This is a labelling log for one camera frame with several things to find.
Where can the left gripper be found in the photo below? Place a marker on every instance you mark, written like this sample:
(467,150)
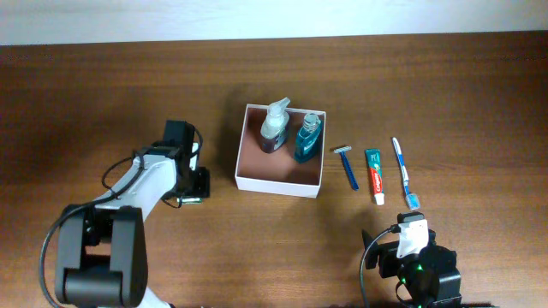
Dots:
(201,182)

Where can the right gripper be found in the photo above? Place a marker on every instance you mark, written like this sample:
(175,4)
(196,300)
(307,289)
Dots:
(386,255)

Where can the green white soap box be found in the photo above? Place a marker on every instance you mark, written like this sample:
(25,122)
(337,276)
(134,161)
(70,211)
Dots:
(189,200)

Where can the blue disposable razor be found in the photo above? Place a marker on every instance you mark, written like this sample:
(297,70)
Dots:
(341,151)

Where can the clear pump soap bottle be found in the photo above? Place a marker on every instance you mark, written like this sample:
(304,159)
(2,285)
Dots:
(273,131)

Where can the teal mouthwash bottle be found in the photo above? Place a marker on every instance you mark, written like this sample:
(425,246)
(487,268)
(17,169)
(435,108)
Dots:
(307,137)

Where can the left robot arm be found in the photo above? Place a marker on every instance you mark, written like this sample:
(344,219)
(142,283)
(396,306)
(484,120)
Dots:
(101,248)

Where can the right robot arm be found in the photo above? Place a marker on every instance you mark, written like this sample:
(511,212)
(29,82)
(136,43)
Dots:
(430,276)

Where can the blue white toothbrush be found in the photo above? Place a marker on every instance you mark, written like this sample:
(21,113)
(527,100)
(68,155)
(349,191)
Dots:
(411,199)

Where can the Colgate toothpaste tube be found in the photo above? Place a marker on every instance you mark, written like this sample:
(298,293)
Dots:
(375,172)

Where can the white cardboard box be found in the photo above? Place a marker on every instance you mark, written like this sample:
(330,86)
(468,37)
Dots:
(277,172)

